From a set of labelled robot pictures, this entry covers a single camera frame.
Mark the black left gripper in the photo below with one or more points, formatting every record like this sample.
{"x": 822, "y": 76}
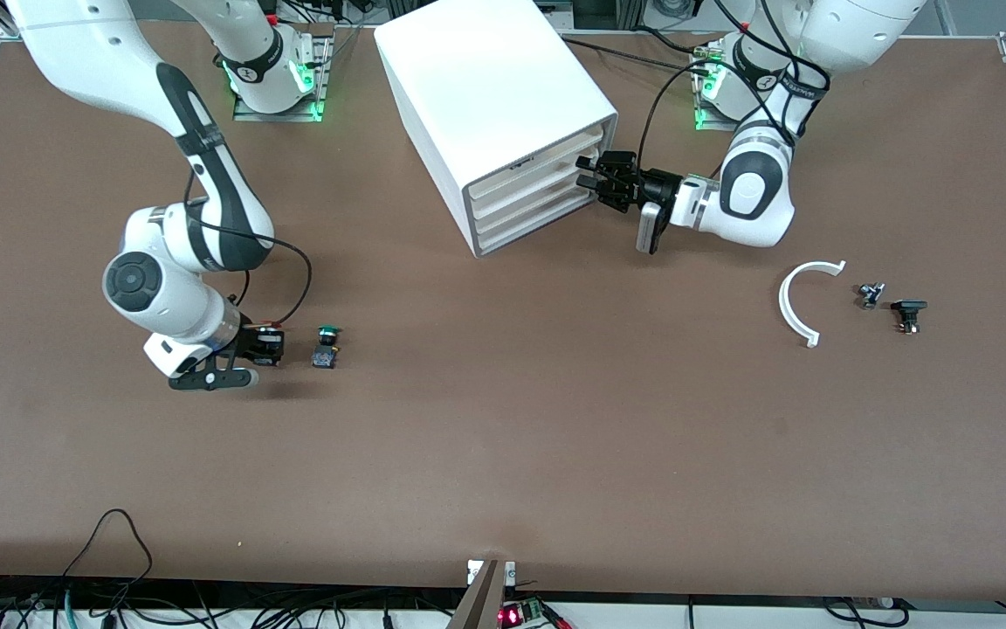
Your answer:
{"x": 662, "y": 185}

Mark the circuit board with red display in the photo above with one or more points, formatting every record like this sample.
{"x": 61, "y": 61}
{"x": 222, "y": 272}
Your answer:
{"x": 512, "y": 617}

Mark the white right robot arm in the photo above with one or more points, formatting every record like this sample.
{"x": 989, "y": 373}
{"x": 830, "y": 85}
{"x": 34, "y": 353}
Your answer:
{"x": 171, "y": 297}

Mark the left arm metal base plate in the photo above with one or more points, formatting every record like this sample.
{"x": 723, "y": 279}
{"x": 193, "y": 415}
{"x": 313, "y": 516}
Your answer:
{"x": 704, "y": 118}

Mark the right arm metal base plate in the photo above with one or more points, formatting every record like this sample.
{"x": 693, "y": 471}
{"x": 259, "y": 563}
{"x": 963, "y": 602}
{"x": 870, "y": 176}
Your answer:
{"x": 245, "y": 112}

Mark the black push button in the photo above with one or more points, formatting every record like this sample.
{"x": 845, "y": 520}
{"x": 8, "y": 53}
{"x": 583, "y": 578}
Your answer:
{"x": 908, "y": 307}

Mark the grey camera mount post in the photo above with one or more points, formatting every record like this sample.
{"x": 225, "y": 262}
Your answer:
{"x": 481, "y": 603}

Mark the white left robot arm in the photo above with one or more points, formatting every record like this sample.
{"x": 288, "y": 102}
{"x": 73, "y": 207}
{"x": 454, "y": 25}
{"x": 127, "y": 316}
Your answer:
{"x": 756, "y": 205}

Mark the small grey switch part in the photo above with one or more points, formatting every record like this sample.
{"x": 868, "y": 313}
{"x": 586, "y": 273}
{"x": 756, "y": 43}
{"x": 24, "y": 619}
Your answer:
{"x": 870, "y": 297}

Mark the green push button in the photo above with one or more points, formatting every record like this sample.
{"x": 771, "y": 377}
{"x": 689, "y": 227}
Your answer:
{"x": 325, "y": 356}

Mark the white curved plastic clip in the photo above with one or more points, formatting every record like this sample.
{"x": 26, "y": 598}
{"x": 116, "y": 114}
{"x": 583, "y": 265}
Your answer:
{"x": 784, "y": 306}

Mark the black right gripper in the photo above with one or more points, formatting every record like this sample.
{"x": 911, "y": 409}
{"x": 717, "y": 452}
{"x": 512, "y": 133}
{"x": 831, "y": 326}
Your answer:
{"x": 255, "y": 342}

